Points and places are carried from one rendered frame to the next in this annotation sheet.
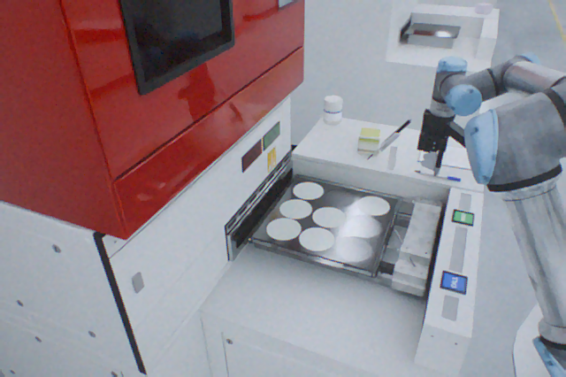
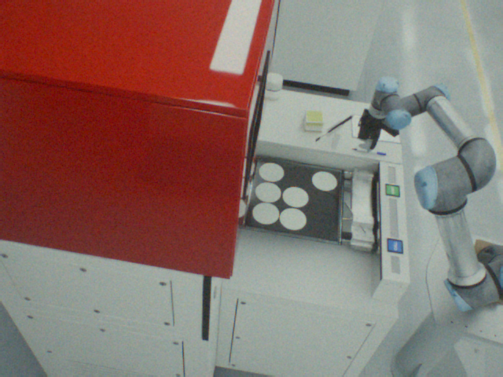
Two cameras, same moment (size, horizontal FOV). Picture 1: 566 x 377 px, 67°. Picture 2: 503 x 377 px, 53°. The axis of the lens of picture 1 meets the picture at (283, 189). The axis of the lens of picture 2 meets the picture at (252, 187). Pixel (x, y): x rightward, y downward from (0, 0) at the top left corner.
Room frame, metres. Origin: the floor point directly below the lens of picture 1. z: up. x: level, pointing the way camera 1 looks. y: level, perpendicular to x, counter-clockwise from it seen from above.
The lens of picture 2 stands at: (-0.10, 0.48, 2.41)
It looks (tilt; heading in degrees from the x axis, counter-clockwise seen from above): 50 degrees down; 339
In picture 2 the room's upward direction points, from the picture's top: 8 degrees clockwise
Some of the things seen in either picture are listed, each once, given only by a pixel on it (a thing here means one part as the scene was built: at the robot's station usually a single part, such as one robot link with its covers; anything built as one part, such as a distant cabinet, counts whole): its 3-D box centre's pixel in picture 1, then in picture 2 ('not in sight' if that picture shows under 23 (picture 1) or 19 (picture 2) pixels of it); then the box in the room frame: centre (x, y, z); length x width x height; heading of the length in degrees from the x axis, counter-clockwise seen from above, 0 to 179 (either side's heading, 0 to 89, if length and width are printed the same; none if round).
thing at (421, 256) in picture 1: (416, 254); (362, 221); (0.85, -0.35, 0.89); 0.08 x 0.03 x 0.03; 66
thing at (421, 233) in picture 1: (418, 244); (361, 210); (0.92, -0.38, 0.87); 0.36 x 0.08 x 0.03; 156
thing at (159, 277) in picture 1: (228, 202); (231, 206); (0.93, 0.15, 1.02); 0.82 x 0.03 x 0.40; 156
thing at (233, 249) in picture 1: (263, 204); not in sight; (1.08, 0.06, 0.89); 0.44 x 0.02 x 0.10; 156
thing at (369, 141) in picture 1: (369, 141); (313, 122); (1.31, -0.30, 1.00); 0.07 x 0.07 x 0.07; 75
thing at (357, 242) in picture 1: (329, 218); (295, 197); (1.01, -0.13, 0.90); 0.34 x 0.34 x 0.01; 66
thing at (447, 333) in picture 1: (453, 266); (387, 227); (0.80, -0.44, 0.89); 0.55 x 0.09 x 0.14; 156
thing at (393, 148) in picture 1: (388, 148); (333, 133); (1.19, -0.33, 1.03); 0.06 x 0.04 x 0.13; 66
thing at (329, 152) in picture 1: (388, 164); (324, 134); (1.33, -0.38, 0.89); 0.62 x 0.35 x 0.14; 66
